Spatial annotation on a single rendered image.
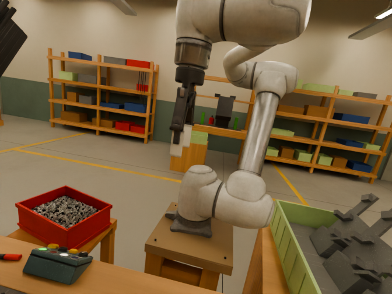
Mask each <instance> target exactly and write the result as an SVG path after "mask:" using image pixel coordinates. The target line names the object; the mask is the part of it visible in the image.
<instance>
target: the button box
mask: <svg viewBox="0 0 392 294"><path fill-rule="evenodd" d="M42 248H45V249H46V250H39V249H40V248H35V249H32V251H31V254H30V256H29V257H28V260H27V262H26V264H25V266H24V269H23V272H25V273H28V274H32V275H35V276H38V277H42V278H46V279H50V280H52V281H56V282H60V283H63V284H67V285H71V284H73V283H75V282H76V280H77V279H78V278H79V277H80V276H81V275H82V273H83V272H84V271H85V269H87V267H88V266H89V265H90V263H91V262H92V260H93V257H92V256H89V255H88V256H81V255H79V253H76V254H74V253H69V250H67V251H61V250H59V248H49V247H48V246H47V247H42ZM50 251H56V252H57V253H51V252H50ZM60 254H67V255H60ZM71 257H78V258H71Z"/></svg>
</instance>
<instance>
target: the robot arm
mask: <svg viewBox="0 0 392 294"><path fill-rule="evenodd" d="M311 6H312V0H178V1H177V8H176V36H177V37H176V50H175V56H174V63H175V64H176V65H178V67H177V68H176V75H175V81H176V82H178V83H182V86H181V87H178V88H177V97H176V103H175V107H174V112H173V118H172V121H171V126H170V128H169V129H170V130H172V135H171V145H170V156H174V157H178V158H180V157H181V154H182V148H183V147H186V148H189V147H190V138H191V130H192V126H194V124H195V123H194V109H195V97H196V94H197V93H196V91H194V90H195V88H194V87H195V86H202V85H203V84H204V77H205V72H204V71H203V70H206V69H208V64H209V59H210V56H211V51H212V43H217V42H221V41H231V42H235V43H238V46H237V47H235V48H233V49H232V50H230V51H229V52H228V53H227V54H226V55H225V56H224V59H223V67H224V70H225V75H226V77H227V79H228V81H229V82H230V83H231V84H233V85H234V86H237V87H239V88H245V89H250V90H254V94H255V97H256V100H255V103H254V108H253V112H252V115H251V119H250V123H249V126H248V130H247V135H246V138H245V142H244V146H243V150H242V153H241V157H240V161H239V165H238V168H237V171H235V172H234V173H232V174H231V175H230V176H229V178H228V180H227V182H226V183H224V182H222V181H221V180H220V179H218V178H217V174H216V173H215V171H214V170H213V169H212V168H210V167H209V166H205V165H194V166H191V167H190V168H189V169H188V171H187V172H186V173H185V175H184V177H183V179H182V181H181V184H180V190H179V194H178V207H177V209H176V211H166V214H165V217H167V218H169V219H172V220H174V222H173V224H172V225H171V226H170V231H171V232H181V233H188V234H192V235H199V236H204V237H206V238H211V237H212V231H211V218H216V219H219V220H220V221H222V222H225V223H228V224H230V225H233V226H237V227H240V228H245V229H261V228H266V227H268V225H269V224H270V221H271V218H272V215H273V213H274V208H275V205H274V202H273V200H272V198H271V196H270V195H268V194H266V193H265V186H266V185H265V183H264V180H263V179H262V178H261V173H262V170H263V165H264V160H265V156H266V152H267V148H268V143H269V140H270V135H271V131H272V127H273V124H274V119H275V115H276V111H277V107H278V102H279V101H280V100H281V99H282V98H283V96H284V95H285V94H288V93H290V92H292V91H294V90H295V89H296V87H297V84H298V78H299V71H298V69H297V68H296V67H294V66H292V65H290V64H287V63H283V62H274V61H262V62H251V61H248V60H250V59H252V58H254V57H256V56H258V55H260V54H262V53H263V52H265V51H267V50H269V49H270V48H272V47H274V46H276V45H277V44H285V43H287V42H290V41H292V40H294V39H296V38H298V37H299V36H300V35H301V34H302V33H303V32H304V31H305V29H306V27H307V24H308V21H309V16H310V11H311Z"/></svg>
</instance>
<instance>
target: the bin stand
mask: <svg viewBox="0 0 392 294"><path fill-rule="evenodd" d="M110 222H111V223H112V224H111V225H110V227H109V228H108V229H107V230H105V231H104V232H103V233H101V234H99V235H98V236H97V237H95V238H94V239H93V240H91V241H90V242H88V243H87V244H85V245H84V246H83V247H81V248H80V249H79V250H78V253H80V252H81V251H87V252H88V254H89V253H90V252H91V251H92V250H93V249H94V248H95V247H96V246H97V244H98V243H99V242H100V261H101V262H104V263H108V264H113V265H114V241H115V230H116V229H117V219H114V218H110ZM6 237H10V238H13V239H16V240H21V241H24V242H28V243H32V244H36V245H39V246H43V247H47V246H48V245H47V244H45V243H44V242H42V241H41V240H39V239H37V238H35V237H34V236H32V235H30V234H29V233H27V232H25V231H24V230H22V229H21V228H19V229H18V230H16V231H14V232H13V233H11V234H9V235H8V236H6Z"/></svg>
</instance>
